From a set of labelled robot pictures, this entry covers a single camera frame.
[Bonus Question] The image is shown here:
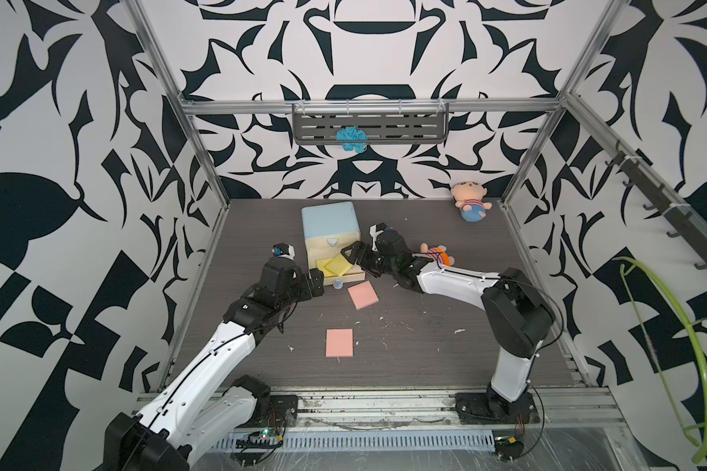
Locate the pink sticky note pad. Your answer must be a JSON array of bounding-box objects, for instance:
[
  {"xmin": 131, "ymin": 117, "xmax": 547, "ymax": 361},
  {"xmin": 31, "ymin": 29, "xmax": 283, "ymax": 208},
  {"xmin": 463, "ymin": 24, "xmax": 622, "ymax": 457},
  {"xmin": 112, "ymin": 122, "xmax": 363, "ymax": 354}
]
[
  {"xmin": 348, "ymin": 281, "xmax": 379, "ymax": 310},
  {"xmin": 325, "ymin": 329, "xmax": 355, "ymax": 358}
]

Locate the yellow sticky note pad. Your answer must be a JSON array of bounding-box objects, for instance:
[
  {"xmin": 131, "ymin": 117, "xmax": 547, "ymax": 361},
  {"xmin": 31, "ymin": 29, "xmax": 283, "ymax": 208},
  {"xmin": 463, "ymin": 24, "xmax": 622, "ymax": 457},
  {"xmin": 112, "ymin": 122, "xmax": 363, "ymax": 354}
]
[
  {"xmin": 326, "ymin": 254, "xmax": 354, "ymax": 277},
  {"xmin": 315, "ymin": 258, "xmax": 335, "ymax": 279}
]

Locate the pale blue drawer box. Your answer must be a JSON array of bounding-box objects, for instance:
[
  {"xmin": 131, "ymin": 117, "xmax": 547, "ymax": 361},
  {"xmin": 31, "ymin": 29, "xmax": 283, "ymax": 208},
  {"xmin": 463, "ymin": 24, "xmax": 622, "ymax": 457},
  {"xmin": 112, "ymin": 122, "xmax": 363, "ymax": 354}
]
[{"xmin": 302, "ymin": 201, "xmax": 365, "ymax": 286}]

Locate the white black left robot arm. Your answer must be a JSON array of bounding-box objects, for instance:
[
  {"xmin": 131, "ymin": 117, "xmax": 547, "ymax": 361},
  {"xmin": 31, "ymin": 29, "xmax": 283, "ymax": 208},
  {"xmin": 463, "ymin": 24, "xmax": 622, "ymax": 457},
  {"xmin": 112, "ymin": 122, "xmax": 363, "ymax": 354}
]
[{"xmin": 100, "ymin": 243, "xmax": 324, "ymax": 470}]

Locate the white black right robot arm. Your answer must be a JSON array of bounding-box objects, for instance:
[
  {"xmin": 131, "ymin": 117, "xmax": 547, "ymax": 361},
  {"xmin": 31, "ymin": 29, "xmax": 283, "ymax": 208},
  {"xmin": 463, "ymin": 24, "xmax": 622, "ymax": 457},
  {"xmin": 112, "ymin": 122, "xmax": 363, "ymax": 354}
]
[{"xmin": 341, "ymin": 224, "xmax": 555, "ymax": 405}]

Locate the plush pig doll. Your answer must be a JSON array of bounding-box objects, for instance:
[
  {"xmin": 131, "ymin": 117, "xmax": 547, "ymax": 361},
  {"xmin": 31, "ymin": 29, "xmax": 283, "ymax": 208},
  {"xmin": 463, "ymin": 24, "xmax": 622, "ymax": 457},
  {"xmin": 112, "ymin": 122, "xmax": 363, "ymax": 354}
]
[{"xmin": 419, "ymin": 243, "xmax": 455, "ymax": 267}]

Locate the plush boy doll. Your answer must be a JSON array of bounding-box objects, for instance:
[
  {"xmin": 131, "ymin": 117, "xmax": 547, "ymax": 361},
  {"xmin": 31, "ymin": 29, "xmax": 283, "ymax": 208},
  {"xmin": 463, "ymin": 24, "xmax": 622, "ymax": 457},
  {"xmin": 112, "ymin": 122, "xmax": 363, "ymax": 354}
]
[{"xmin": 451, "ymin": 182, "xmax": 492, "ymax": 223}]

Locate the teal crumpled object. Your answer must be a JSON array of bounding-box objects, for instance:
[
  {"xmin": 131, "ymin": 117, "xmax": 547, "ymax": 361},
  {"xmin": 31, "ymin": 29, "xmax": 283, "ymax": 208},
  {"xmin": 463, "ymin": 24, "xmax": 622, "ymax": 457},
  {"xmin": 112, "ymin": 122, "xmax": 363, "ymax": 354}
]
[{"xmin": 335, "ymin": 127, "xmax": 368, "ymax": 154}]

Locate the small circuit board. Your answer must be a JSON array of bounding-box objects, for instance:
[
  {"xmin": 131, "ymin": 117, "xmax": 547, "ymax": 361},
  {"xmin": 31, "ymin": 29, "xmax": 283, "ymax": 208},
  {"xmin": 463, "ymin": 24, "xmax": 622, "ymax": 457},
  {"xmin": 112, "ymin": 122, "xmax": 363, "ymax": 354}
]
[{"xmin": 234, "ymin": 429, "xmax": 284, "ymax": 449}]

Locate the small black connector box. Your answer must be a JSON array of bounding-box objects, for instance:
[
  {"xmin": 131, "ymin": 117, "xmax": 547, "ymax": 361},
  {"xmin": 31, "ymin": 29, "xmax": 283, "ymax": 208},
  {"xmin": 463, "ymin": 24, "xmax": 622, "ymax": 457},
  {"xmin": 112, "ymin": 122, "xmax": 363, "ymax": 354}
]
[{"xmin": 494, "ymin": 436, "xmax": 526, "ymax": 462}]

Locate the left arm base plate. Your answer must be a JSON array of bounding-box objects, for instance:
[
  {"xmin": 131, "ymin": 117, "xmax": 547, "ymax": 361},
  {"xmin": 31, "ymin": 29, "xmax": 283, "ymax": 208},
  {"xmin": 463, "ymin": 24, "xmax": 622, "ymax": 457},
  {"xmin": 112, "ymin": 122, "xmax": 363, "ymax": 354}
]
[{"xmin": 243, "ymin": 394, "xmax": 300, "ymax": 428}]

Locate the grey wall shelf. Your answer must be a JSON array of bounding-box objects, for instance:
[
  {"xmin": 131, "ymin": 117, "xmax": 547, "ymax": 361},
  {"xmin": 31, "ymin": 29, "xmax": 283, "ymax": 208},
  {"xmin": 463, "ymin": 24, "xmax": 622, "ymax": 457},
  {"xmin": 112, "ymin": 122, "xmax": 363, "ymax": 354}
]
[{"xmin": 291, "ymin": 101, "xmax": 449, "ymax": 145}]

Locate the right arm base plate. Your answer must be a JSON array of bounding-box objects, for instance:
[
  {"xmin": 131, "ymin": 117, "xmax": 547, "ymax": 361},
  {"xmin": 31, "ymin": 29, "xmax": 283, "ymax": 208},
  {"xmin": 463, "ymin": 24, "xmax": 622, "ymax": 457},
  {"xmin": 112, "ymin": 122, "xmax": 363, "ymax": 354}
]
[{"xmin": 455, "ymin": 388, "xmax": 541, "ymax": 425}]

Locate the white slotted cable duct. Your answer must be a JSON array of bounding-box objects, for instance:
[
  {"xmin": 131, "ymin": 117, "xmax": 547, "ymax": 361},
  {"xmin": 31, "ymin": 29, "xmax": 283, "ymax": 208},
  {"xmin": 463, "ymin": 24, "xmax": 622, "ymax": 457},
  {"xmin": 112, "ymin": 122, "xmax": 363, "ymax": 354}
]
[{"xmin": 223, "ymin": 431, "xmax": 496, "ymax": 455}]

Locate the green curved hose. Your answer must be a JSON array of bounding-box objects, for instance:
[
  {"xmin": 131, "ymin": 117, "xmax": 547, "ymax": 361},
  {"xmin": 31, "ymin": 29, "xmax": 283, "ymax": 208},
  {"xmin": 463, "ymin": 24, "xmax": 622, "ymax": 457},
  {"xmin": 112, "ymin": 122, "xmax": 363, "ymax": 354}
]
[{"xmin": 612, "ymin": 255, "xmax": 707, "ymax": 464}]

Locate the black hook rail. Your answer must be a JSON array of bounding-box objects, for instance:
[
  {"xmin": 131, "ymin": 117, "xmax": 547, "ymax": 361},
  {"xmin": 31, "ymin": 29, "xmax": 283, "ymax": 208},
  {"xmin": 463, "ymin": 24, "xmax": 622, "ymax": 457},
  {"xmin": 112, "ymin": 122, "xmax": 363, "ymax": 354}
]
[{"xmin": 607, "ymin": 139, "xmax": 707, "ymax": 271}]

